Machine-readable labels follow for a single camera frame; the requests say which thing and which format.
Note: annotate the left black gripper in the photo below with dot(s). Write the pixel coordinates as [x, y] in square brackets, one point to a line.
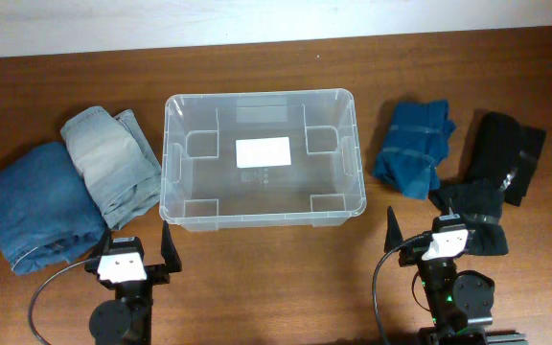
[161, 272]

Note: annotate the light blue folded jeans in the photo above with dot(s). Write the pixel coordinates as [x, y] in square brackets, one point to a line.
[116, 162]

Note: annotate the dark blue folded jeans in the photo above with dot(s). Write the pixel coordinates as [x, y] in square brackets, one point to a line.
[47, 215]

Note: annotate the teal taped shirt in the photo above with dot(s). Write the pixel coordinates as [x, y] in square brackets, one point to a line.
[416, 142]

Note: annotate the dark taped garment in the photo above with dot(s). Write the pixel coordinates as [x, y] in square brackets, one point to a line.
[479, 204]

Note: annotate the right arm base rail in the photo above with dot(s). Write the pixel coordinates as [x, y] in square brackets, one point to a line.
[506, 339]

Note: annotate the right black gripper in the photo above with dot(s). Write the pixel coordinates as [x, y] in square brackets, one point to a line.
[413, 254]

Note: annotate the clear plastic storage container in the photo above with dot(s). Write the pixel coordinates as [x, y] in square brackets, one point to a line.
[202, 189]

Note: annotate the white label in container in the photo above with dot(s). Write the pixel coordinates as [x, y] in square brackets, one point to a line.
[263, 152]

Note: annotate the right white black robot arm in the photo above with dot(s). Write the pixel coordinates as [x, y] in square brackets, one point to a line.
[460, 303]

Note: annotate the black taped garment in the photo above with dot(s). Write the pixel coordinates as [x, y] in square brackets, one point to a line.
[506, 154]

